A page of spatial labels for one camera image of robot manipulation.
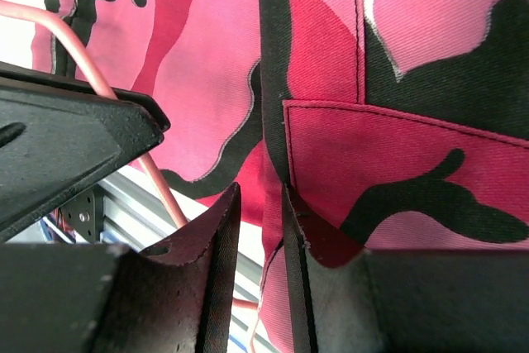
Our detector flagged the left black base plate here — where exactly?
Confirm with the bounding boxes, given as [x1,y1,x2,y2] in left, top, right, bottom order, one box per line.
[60,185,104,243]

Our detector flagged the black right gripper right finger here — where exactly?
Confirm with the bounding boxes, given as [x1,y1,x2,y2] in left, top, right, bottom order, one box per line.
[282,186,528,352]

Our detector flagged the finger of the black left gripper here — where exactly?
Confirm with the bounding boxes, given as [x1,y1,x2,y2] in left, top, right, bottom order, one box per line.
[1,63,170,241]

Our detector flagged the pink camouflage trousers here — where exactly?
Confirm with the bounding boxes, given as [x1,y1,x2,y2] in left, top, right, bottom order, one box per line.
[44,0,528,352]

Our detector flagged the pink wire hanger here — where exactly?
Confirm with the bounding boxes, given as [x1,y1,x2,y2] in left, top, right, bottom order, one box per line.
[0,0,260,353]

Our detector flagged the aluminium mounting rail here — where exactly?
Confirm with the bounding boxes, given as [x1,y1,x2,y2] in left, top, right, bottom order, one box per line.
[41,170,274,353]

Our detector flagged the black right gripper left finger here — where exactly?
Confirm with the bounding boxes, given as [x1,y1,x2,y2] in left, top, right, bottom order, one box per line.
[1,184,241,352]

